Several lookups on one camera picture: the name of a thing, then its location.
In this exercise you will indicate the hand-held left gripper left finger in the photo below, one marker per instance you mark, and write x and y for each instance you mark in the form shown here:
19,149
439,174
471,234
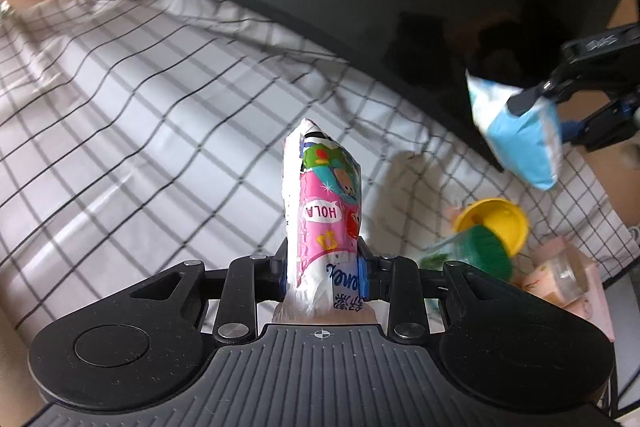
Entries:
285,281

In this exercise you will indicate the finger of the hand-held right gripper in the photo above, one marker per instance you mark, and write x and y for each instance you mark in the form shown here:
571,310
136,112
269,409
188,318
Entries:
522,101
602,127

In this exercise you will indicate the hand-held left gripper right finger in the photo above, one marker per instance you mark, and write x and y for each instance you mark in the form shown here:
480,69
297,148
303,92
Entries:
363,281

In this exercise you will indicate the blue and white tissue packet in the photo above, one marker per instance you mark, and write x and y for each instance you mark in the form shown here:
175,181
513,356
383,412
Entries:
525,149

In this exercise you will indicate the pink cartoon print tissue packet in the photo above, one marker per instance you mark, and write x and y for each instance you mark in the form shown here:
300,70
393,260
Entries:
320,217

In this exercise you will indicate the yellow plastic bowl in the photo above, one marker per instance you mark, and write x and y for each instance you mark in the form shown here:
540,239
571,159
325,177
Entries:
492,217

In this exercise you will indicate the pale pink cardboard box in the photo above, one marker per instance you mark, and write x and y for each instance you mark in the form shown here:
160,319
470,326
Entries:
597,299

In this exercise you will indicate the yellow green toy container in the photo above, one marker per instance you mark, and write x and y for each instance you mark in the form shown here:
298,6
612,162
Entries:
481,251

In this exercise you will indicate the clear plastic cup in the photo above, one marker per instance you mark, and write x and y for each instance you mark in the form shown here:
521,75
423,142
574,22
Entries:
567,274

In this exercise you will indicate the white black checked tablecloth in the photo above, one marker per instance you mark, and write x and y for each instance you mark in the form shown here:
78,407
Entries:
125,107

